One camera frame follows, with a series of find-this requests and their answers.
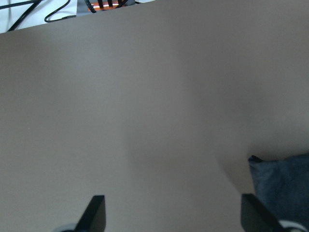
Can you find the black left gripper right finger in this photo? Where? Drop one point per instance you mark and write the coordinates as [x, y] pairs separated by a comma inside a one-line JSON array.
[[256, 218]]

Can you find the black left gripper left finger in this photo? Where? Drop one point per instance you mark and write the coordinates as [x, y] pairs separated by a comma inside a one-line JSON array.
[[94, 216]]

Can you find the black printed t-shirt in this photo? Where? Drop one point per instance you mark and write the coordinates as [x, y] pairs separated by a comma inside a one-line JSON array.
[[282, 186]]

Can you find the red black power strip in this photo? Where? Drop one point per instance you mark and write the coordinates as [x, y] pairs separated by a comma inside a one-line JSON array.
[[87, 7]]

